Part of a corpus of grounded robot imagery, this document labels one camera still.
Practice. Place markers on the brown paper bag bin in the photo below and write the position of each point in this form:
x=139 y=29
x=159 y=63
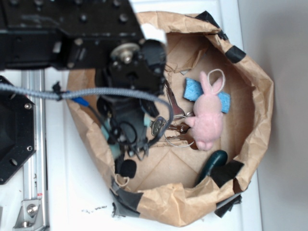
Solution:
x=163 y=188

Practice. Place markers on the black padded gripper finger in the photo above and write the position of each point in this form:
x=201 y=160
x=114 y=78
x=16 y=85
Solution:
x=125 y=168

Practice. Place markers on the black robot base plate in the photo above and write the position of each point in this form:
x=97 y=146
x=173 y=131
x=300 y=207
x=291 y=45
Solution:
x=17 y=139

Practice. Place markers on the metal corner bracket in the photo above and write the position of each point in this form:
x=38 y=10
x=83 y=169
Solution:
x=30 y=216

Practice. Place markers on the dark bronze key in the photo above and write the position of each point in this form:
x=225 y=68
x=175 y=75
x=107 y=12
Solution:
x=181 y=128

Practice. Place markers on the blue sponge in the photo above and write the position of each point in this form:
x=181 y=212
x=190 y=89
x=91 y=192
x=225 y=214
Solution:
x=193 y=91

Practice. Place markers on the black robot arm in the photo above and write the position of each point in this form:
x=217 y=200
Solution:
x=92 y=34

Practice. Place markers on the dark green curved handle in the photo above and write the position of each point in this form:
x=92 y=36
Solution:
x=217 y=159

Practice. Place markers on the long silver key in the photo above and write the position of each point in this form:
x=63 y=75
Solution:
x=177 y=111

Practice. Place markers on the teal blue cloth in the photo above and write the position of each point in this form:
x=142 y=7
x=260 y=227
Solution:
x=105 y=132

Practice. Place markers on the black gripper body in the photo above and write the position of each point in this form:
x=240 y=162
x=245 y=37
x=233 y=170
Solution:
x=125 y=117

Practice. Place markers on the silver key with grey head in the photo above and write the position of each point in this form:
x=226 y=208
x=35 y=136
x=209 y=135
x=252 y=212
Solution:
x=157 y=125

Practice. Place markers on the pink plush bunny keychain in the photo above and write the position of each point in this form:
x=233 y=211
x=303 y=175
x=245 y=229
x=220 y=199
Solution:
x=206 y=125

